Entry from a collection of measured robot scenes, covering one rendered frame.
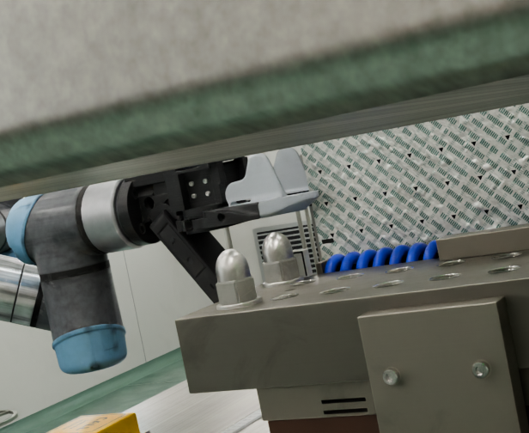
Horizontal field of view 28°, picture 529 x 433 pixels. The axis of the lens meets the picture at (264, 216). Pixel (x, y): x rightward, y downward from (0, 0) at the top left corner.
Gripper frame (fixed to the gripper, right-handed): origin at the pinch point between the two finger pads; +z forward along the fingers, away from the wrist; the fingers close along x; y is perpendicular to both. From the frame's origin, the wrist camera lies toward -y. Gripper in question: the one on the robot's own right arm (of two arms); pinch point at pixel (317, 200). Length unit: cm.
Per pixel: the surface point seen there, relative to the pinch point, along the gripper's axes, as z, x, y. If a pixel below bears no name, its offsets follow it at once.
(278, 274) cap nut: -0.7, -8.7, -5.2
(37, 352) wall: -355, 345, -74
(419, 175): 10.4, -0.4, 0.7
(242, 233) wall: -340, 555, -44
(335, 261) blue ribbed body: 2.3, -3.3, -5.4
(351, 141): 4.7, -0.4, 4.7
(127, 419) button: -20.2, -8.4, -17.1
